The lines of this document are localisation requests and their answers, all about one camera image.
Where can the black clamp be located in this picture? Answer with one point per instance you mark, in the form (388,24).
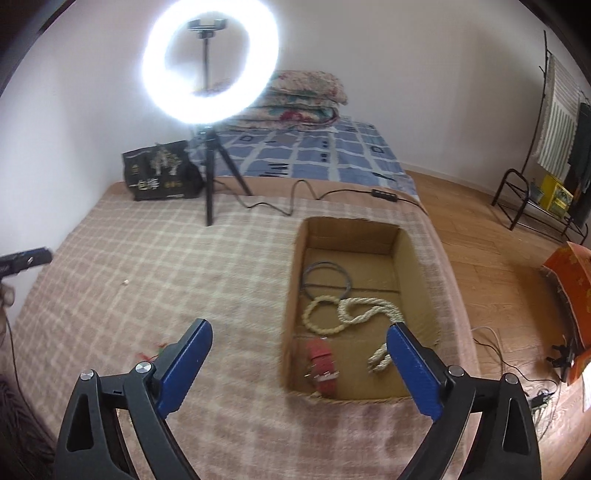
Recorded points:
(565,357)

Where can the black printed snack bag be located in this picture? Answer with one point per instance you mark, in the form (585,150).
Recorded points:
(157,170)

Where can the dark fuzzy cloth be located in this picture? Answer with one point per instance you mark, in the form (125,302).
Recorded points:
(23,429)

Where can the orange cloth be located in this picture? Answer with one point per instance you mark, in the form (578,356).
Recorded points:
(572,286)

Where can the dark hanging clothes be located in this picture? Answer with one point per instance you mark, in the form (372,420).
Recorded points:
(582,147)

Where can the cardboard box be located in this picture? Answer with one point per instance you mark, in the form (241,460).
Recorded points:
(411,263)

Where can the black phone holder pole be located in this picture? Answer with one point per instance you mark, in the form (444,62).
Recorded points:
(207,50)

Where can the pink plaid blanket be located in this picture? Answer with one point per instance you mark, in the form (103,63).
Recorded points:
(184,258)

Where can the floral pillow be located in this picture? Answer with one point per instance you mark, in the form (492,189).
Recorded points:
(309,85)

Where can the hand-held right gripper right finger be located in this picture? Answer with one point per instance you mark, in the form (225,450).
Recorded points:
(413,369)

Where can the black tripod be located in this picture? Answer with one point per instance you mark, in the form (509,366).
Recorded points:
(210,175)

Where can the black clothes rack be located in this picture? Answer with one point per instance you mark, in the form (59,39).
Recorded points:
(508,184)

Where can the blue patterned bed sheet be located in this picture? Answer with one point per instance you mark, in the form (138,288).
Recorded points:
(332,152)

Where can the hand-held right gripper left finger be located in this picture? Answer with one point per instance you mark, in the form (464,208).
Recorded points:
(187,360)

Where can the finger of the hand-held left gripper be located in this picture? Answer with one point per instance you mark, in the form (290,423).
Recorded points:
(27,261)

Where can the striped towel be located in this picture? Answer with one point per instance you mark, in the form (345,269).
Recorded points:
(558,120)

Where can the dark metal bangle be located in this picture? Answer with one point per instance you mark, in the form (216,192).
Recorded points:
(323,264)

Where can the folded floral quilt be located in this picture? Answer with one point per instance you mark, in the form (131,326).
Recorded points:
(286,115)

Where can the yellow box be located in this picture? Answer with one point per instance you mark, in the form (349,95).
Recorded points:
(556,196)

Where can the person's left hand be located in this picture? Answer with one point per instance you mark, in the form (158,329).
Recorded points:
(5,295)

